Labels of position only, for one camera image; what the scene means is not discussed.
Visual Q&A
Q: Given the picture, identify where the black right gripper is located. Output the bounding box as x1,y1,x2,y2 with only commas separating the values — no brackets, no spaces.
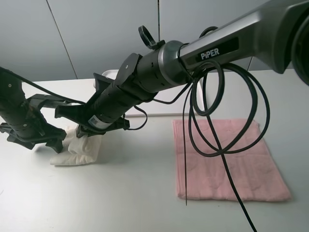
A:
55,83,155,138

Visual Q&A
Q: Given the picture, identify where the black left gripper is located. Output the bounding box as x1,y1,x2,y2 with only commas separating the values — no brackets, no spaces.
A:
0,97,67,153

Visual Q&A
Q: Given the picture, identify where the cream white towel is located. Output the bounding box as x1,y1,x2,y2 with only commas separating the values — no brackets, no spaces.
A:
50,126,103,166

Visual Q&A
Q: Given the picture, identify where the pink towel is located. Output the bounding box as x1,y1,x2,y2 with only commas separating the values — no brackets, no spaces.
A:
173,119,292,202

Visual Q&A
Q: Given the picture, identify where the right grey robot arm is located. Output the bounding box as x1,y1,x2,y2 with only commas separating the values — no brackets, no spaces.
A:
55,0,309,136

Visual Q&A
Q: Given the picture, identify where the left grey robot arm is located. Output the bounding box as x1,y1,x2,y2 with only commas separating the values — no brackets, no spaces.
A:
0,68,66,153

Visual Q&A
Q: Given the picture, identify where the white rectangular plastic tray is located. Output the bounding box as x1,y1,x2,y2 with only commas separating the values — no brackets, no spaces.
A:
93,69,218,118

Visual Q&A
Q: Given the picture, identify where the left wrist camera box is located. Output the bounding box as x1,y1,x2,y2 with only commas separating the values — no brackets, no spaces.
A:
27,94,84,110

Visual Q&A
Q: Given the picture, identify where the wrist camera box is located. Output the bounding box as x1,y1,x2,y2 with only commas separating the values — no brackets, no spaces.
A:
27,94,84,110
93,72,114,93

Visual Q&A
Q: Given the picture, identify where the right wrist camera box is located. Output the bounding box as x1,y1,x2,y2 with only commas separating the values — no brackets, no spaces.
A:
93,72,114,93

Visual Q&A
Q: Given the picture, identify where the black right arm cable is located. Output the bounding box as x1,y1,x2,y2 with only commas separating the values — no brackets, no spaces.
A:
135,60,271,232

